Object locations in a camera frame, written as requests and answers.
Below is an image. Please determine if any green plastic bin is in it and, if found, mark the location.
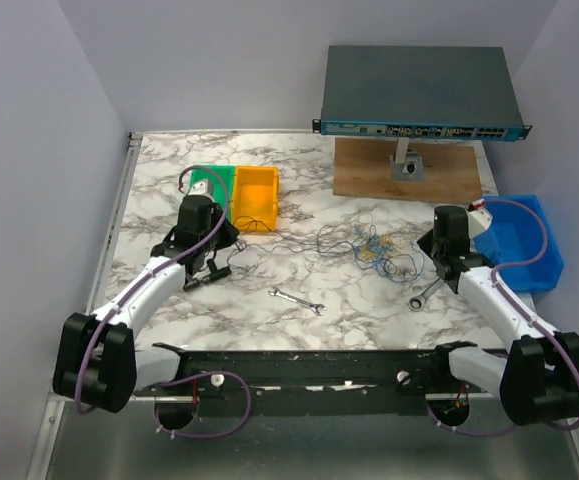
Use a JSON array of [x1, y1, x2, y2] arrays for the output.
[[187, 165, 236, 220]]

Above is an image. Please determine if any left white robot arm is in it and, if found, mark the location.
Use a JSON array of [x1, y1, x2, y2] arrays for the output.
[[52, 194, 239, 413]]

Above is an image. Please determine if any orange plastic bin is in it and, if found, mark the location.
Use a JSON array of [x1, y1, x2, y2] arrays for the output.
[[231, 166, 280, 233]]

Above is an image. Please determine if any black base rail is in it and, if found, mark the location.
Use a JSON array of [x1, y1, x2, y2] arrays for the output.
[[149, 348, 472, 417]]

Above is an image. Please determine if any blue plastic bin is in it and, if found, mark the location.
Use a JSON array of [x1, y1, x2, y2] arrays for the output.
[[473, 195, 564, 294]]

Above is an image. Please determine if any ratcheting combination wrench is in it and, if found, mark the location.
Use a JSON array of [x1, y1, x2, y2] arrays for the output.
[[408, 279, 444, 312]]

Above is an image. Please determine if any black T-shaped pipe fitting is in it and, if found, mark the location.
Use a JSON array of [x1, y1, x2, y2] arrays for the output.
[[183, 259, 232, 292]]

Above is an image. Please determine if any aluminium frame rail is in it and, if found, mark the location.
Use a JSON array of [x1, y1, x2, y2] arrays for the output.
[[26, 132, 144, 479]]

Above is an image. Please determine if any small open-end wrench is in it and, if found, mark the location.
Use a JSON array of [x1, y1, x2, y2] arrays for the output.
[[268, 287, 326, 316]]

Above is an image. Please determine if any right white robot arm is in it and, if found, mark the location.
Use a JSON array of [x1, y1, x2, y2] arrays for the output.
[[418, 198, 579, 431]]

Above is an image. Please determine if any yellow thin cable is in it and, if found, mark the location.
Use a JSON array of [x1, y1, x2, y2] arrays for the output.
[[353, 216, 410, 266]]

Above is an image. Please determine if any grey network switch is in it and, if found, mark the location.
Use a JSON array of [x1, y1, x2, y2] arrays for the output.
[[312, 45, 531, 142]]

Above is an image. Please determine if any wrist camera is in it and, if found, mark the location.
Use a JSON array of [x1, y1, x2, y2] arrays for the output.
[[180, 179, 215, 202], [467, 200, 493, 239]]

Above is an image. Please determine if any grey metal switch stand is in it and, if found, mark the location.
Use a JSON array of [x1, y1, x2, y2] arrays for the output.
[[389, 138, 425, 183]]

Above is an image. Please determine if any brown wooden board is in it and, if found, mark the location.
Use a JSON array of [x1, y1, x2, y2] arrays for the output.
[[333, 137, 483, 204]]

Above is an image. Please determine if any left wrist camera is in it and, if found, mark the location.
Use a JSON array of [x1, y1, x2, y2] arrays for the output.
[[180, 179, 215, 202]]

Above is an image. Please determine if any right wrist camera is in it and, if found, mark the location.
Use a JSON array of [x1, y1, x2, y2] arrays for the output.
[[467, 200, 493, 239]]

